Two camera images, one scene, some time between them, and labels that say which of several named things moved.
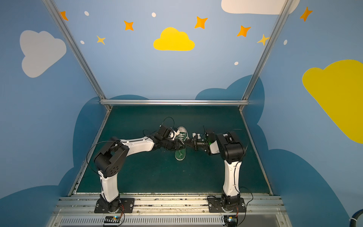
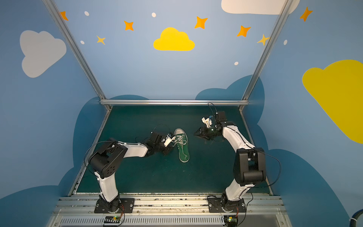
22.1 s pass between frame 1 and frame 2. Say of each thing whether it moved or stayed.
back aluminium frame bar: stayed
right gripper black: moved
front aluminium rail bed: stayed
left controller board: stayed
